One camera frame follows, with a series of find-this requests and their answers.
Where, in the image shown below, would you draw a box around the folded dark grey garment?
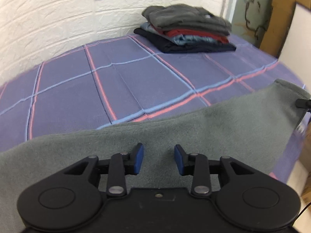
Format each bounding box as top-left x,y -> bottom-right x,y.
141,4 -> 232,36

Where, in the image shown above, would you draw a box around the plaid purple bed sheet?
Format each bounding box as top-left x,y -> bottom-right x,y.
0,30 -> 307,185

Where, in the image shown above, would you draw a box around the black cable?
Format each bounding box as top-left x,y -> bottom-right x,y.
295,201 -> 311,225

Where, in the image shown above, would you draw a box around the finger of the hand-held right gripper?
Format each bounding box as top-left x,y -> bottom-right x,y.
295,98 -> 311,113

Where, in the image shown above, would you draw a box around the white board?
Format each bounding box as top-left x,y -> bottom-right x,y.
278,2 -> 311,79

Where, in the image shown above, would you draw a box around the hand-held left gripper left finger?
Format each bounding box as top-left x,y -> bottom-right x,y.
62,143 -> 144,198

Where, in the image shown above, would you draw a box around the green fleece pants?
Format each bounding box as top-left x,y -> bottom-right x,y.
0,79 -> 311,233

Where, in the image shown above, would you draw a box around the folded red garment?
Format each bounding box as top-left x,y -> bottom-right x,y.
155,27 -> 230,44

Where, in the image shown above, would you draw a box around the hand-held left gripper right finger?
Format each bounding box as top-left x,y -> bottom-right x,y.
174,144 -> 255,198

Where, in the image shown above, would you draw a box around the cardboard box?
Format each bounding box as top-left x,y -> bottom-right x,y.
259,0 -> 311,58

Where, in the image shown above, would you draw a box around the folded light blue garment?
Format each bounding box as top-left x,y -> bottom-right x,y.
140,22 -> 226,45

